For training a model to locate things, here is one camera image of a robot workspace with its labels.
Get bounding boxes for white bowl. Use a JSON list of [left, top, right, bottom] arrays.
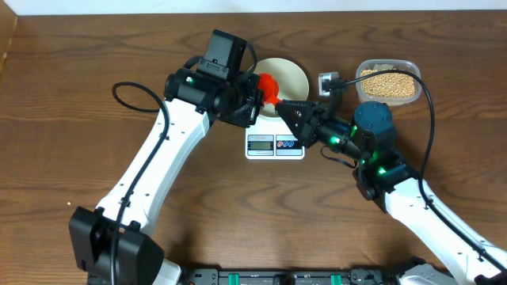
[[254, 58, 310, 120]]

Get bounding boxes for red plastic measuring scoop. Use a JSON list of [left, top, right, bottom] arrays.
[[258, 73, 281, 106]]

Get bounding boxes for white digital kitchen scale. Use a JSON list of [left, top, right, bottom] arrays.
[[245, 111, 305, 160]]

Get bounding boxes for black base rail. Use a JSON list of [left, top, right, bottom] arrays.
[[177, 268, 456, 285]]

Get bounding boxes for cardboard box edge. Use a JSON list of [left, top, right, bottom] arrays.
[[0, 0, 18, 71]]

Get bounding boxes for clear plastic container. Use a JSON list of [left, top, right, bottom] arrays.
[[356, 59, 422, 106]]

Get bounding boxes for soybeans pile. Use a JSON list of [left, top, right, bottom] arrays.
[[360, 73, 415, 97]]

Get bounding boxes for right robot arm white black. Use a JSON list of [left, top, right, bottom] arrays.
[[275, 101, 506, 284]]

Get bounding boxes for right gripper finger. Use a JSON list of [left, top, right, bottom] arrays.
[[279, 112, 311, 139], [275, 100, 328, 119]]

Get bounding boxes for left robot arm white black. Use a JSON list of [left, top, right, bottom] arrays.
[[69, 66, 262, 284]]

